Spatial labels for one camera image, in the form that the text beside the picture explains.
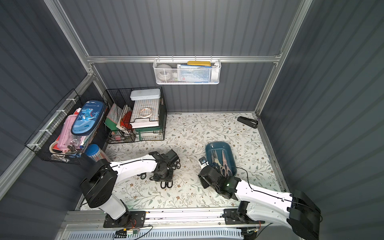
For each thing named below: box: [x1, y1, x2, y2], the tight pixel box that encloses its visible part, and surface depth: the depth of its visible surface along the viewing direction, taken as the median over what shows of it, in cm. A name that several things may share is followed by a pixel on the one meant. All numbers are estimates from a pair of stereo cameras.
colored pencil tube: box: [85, 144, 107, 162], surface depth 80 cm
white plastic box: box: [130, 88, 161, 101], surface depth 105 cm
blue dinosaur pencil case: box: [71, 100, 105, 136], surface depth 71 cm
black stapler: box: [237, 116, 259, 129], surface depth 117 cm
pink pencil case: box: [53, 114, 85, 152], surface depth 69 cm
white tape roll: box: [156, 64, 172, 79], surface depth 88 cm
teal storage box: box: [205, 141, 237, 177], surface depth 96 cm
